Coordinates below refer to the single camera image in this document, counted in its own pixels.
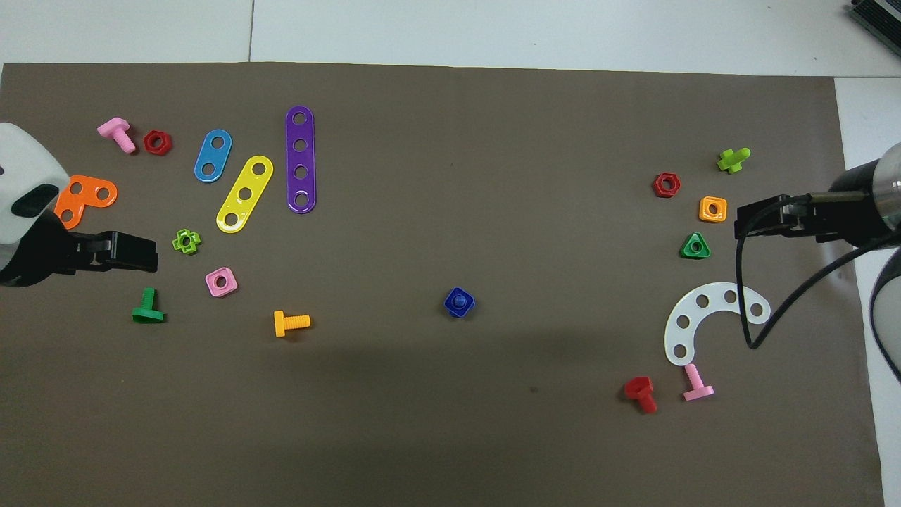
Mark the black ribbed device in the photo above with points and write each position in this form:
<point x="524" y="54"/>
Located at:
<point x="880" y="13"/>

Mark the orange angled three-hole plate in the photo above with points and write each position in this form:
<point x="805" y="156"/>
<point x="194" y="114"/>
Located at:
<point x="86" y="196"/>

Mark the orange-yellow plastic bolt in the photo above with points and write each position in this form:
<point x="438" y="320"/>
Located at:
<point x="295" y="322"/>

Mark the white curved five-hole plate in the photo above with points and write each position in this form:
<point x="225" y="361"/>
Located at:
<point x="686" y="336"/>

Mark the green plastic bolt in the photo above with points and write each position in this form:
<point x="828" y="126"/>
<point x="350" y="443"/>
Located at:
<point x="148" y="313"/>

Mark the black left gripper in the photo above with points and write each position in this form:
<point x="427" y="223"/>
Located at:
<point x="49" y="257"/>

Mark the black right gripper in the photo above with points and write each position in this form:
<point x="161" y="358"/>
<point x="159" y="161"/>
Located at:
<point x="848" y="211"/>

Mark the lime cross-head plastic bolt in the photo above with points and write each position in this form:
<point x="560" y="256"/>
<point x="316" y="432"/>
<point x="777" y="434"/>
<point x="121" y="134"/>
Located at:
<point x="731" y="161"/>

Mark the brown table mat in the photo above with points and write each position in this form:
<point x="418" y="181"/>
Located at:
<point x="450" y="176"/>

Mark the green cross-shaped plastic nut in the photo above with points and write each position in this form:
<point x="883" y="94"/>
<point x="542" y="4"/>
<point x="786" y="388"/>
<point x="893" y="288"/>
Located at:
<point x="179" y="241"/>

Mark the red hexagonal plastic nut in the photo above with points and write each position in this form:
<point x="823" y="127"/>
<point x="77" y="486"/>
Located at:
<point x="659" y="179"/>
<point x="150" y="137"/>

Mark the red plastic bolt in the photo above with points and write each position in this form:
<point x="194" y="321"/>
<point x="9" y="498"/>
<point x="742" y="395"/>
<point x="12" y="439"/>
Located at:
<point x="639" y="387"/>

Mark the green triangular plastic nut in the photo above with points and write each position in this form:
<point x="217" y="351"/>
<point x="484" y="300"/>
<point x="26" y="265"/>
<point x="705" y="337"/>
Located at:
<point x="686" y="252"/>

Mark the yellow three-hole plastic plate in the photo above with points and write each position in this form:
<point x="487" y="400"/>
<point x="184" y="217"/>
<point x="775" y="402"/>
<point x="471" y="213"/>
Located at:
<point x="252" y="181"/>

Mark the purple four-hole plastic plate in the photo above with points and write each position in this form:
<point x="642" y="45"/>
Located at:
<point x="300" y="132"/>

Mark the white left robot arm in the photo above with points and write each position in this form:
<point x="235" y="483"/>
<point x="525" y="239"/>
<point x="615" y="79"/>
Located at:
<point x="28" y="162"/>

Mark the blue two-hole plastic plate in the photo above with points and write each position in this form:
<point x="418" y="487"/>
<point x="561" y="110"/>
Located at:
<point x="212" y="156"/>

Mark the pink square plastic nut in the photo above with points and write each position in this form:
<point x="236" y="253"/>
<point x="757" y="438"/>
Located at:
<point x="212" y="286"/>

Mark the blue square plastic nut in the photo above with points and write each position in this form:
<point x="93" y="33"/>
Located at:
<point x="450" y="304"/>

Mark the pink plastic bolt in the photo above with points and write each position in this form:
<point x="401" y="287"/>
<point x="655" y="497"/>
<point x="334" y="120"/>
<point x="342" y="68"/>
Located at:
<point x="116" y="130"/>
<point x="697" y="389"/>

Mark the orange square plastic nut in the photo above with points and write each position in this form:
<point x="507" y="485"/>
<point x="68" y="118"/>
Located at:
<point x="704" y="215"/>

